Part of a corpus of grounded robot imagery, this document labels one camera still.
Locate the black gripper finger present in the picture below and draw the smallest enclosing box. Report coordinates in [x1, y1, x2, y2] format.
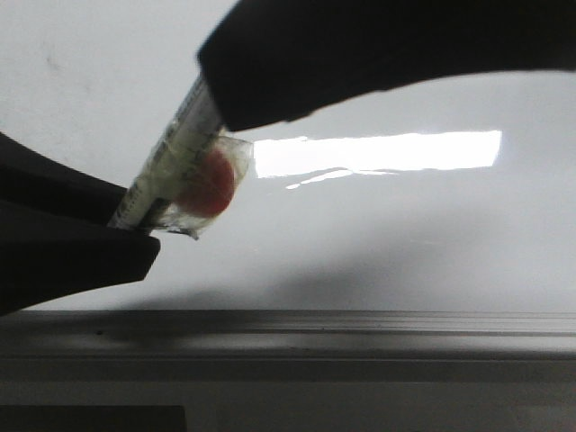
[197, 1, 575, 131]
[1, 135, 160, 314]

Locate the white whiteboard marker pen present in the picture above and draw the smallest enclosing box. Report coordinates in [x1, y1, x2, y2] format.
[108, 76, 223, 239]

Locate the red magnet taped to marker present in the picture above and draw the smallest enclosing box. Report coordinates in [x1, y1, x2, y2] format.
[151, 136, 253, 239]

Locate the white whiteboard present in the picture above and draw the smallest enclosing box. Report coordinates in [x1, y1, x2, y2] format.
[1, 1, 575, 313]

